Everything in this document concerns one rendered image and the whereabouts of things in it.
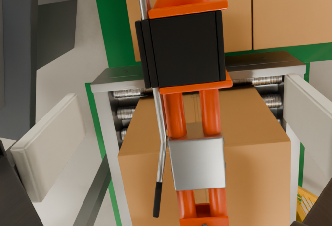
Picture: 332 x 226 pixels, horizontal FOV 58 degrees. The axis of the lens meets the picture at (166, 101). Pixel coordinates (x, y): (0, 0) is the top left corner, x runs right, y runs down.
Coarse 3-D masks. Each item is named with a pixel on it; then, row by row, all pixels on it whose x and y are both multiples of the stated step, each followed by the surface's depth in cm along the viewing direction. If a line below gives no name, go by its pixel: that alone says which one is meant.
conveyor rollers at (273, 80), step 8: (232, 80) 103; (240, 80) 103; (248, 80) 103; (256, 80) 103; (264, 80) 103; (272, 80) 103; (280, 80) 102; (144, 88) 106; (152, 88) 106; (120, 96) 108; (128, 96) 108; (264, 96) 106; (272, 96) 106; (280, 96) 106; (272, 104) 106; (280, 104) 106; (120, 112) 111; (128, 112) 110
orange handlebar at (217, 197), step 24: (168, 0) 29; (192, 0) 29; (168, 96) 32; (216, 96) 32; (168, 120) 34; (216, 120) 33; (192, 192) 37; (216, 192) 36; (192, 216) 38; (216, 216) 38
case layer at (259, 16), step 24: (240, 0) 94; (264, 0) 94; (288, 0) 93; (312, 0) 93; (240, 24) 97; (264, 24) 96; (288, 24) 96; (312, 24) 96; (240, 48) 100; (264, 48) 99
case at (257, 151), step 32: (192, 96) 100; (224, 96) 96; (256, 96) 93; (128, 128) 84; (224, 128) 76; (256, 128) 74; (128, 160) 71; (256, 160) 69; (288, 160) 68; (128, 192) 74; (256, 192) 72; (288, 192) 71; (160, 224) 77; (256, 224) 75; (288, 224) 75
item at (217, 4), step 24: (216, 0) 28; (168, 24) 28; (192, 24) 28; (216, 24) 28; (168, 48) 29; (192, 48) 29; (216, 48) 29; (168, 72) 30; (192, 72) 30; (216, 72) 29
